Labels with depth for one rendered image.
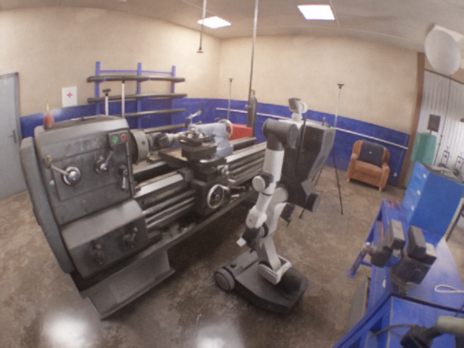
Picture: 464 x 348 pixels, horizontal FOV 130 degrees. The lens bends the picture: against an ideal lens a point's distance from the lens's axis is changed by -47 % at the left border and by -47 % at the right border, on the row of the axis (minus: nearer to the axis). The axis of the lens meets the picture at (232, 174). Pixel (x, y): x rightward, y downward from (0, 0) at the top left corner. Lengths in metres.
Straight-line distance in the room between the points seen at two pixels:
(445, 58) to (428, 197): 2.71
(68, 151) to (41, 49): 3.52
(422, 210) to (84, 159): 2.06
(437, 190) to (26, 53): 5.42
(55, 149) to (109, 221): 0.50
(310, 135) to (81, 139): 1.15
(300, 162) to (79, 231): 1.23
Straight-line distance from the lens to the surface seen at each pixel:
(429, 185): 1.55
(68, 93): 4.29
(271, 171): 0.99
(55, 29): 4.59
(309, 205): 1.17
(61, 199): 1.18
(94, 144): 1.15
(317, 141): 1.02
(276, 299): 1.60
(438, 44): 3.91
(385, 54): 5.57
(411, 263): 0.98
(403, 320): 0.93
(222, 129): 2.12
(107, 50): 4.73
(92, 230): 1.21
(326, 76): 5.45
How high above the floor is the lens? 1.47
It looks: 22 degrees down
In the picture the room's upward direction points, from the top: 5 degrees clockwise
